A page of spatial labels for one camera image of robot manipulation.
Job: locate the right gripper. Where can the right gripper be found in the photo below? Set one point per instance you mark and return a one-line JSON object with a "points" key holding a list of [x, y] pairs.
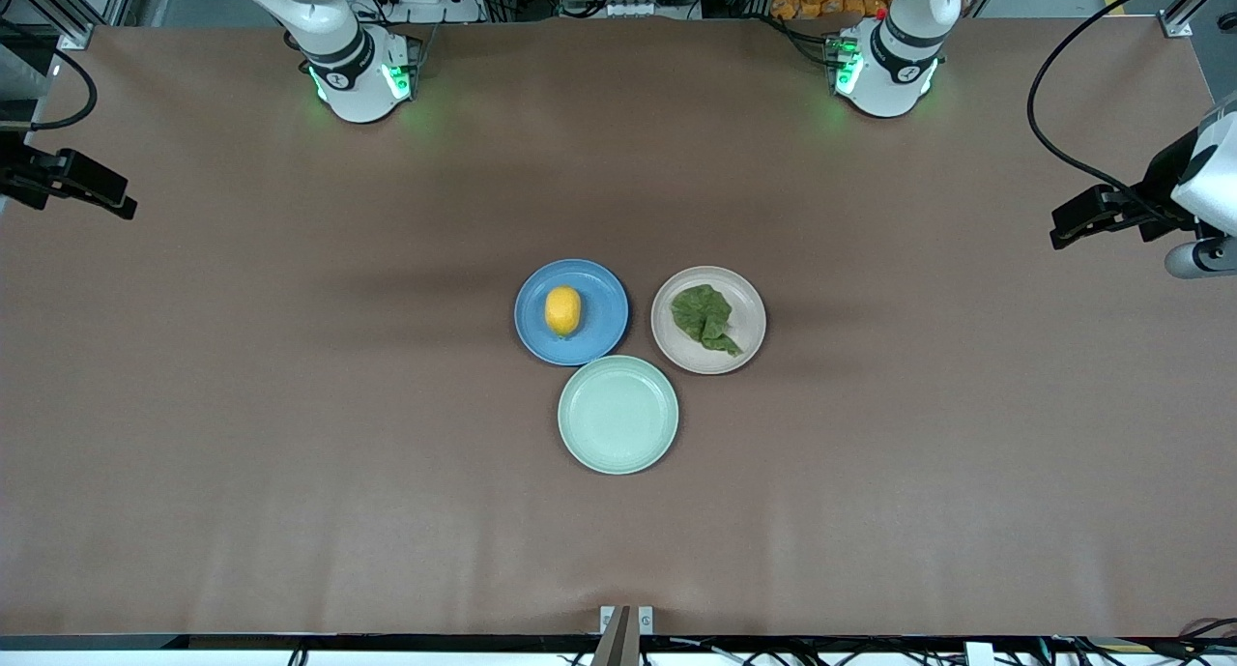
{"points": [[21, 179]]}

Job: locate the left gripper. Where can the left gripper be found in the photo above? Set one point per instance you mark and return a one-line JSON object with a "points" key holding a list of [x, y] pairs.
{"points": [[1159, 184]]}

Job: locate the green lettuce leaf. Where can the green lettuce leaf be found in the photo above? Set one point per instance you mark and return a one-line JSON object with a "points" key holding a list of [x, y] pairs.
{"points": [[704, 316]]}

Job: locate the yellow lemon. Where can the yellow lemon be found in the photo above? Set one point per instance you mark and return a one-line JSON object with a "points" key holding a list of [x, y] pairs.
{"points": [[562, 311]]}

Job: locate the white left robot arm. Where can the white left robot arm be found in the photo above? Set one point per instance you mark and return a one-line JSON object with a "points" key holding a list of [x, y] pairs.
{"points": [[894, 76]]}

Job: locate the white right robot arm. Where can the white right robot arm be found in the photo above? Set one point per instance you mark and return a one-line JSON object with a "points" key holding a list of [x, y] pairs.
{"points": [[353, 86]]}

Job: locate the beige plate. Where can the beige plate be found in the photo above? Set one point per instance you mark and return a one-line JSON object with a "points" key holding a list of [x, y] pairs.
{"points": [[749, 304]]}

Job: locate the small white box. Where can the small white box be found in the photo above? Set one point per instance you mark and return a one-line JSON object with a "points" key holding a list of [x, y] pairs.
{"points": [[979, 654]]}

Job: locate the blue plate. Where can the blue plate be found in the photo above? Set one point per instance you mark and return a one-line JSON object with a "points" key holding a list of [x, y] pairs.
{"points": [[604, 308]]}

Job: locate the pale green plate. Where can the pale green plate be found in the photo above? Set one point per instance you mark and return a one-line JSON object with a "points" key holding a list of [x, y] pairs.
{"points": [[618, 415]]}

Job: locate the silver mounting bracket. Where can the silver mounting bracket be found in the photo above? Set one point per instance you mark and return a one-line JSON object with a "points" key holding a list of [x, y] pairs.
{"points": [[646, 620]]}

